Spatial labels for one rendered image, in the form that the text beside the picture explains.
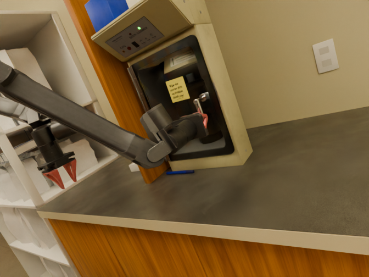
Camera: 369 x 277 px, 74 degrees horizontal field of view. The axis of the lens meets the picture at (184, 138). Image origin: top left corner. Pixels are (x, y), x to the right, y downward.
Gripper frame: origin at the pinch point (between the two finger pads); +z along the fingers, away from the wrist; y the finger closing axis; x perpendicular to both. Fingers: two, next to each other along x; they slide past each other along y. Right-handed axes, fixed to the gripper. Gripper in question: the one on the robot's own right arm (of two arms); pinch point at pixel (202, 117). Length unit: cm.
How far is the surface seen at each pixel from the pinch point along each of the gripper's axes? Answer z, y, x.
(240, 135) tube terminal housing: 10.5, -5.2, 11.8
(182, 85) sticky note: 4.4, 5.7, -11.4
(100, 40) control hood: -4.2, 23.8, -34.7
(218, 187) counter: -8.6, -2.0, 20.3
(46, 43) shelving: 49, 136, -72
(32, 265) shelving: -13, 220, 91
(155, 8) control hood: -3.3, -0.4, -33.5
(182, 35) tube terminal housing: 5.9, 0.1, -25.6
